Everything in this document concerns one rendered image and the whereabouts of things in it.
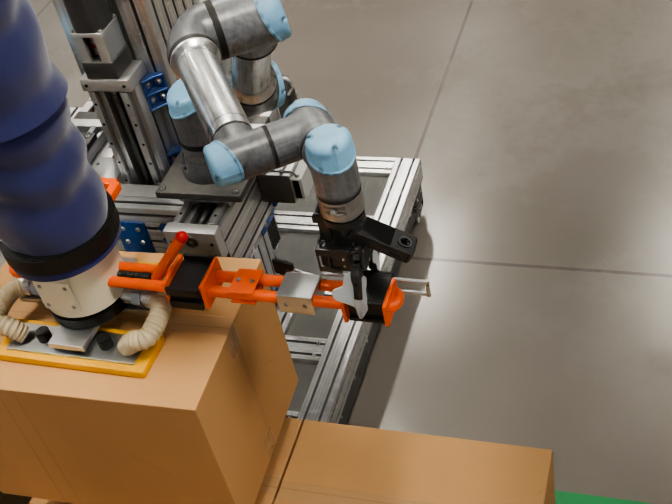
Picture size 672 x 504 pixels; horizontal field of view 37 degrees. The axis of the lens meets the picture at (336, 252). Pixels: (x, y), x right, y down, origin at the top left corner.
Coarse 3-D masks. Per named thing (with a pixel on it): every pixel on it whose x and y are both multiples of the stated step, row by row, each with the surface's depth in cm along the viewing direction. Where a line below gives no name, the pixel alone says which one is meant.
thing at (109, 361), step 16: (16, 320) 208; (32, 320) 208; (32, 336) 203; (48, 336) 200; (96, 336) 200; (112, 336) 199; (160, 336) 198; (0, 352) 202; (16, 352) 201; (32, 352) 200; (48, 352) 199; (64, 352) 198; (80, 352) 198; (96, 352) 197; (112, 352) 196; (144, 352) 195; (80, 368) 197; (96, 368) 195; (112, 368) 194; (128, 368) 193; (144, 368) 192
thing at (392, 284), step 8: (368, 280) 179; (376, 280) 179; (384, 280) 179; (392, 280) 178; (368, 288) 178; (376, 288) 178; (384, 288) 177; (392, 288) 177; (368, 296) 176; (376, 296) 176; (384, 296) 176; (392, 296) 177; (344, 304) 177; (368, 304) 175; (376, 304) 175; (384, 304) 174; (344, 312) 178; (352, 312) 179; (368, 312) 178; (376, 312) 177; (384, 312) 175; (344, 320) 179; (352, 320) 180; (360, 320) 179; (368, 320) 178; (376, 320) 178; (384, 320) 176
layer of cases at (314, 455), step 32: (288, 448) 241; (320, 448) 239; (352, 448) 238; (384, 448) 236; (416, 448) 234; (448, 448) 233; (480, 448) 231; (512, 448) 230; (288, 480) 234; (320, 480) 232; (352, 480) 231; (384, 480) 229; (416, 480) 228; (448, 480) 226; (480, 480) 225; (512, 480) 224; (544, 480) 222
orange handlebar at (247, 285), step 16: (112, 192) 214; (224, 272) 190; (240, 272) 188; (256, 272) 188; (128, 288) 193; (144, 288) 192; (160, 288) 191; (208, 288) 187; (224, 288) 187; (240, 288) 185; (256, 288) 188; (320, 288) 183; (320, 304) 180; (336, 304) 179; (400, 304) 177
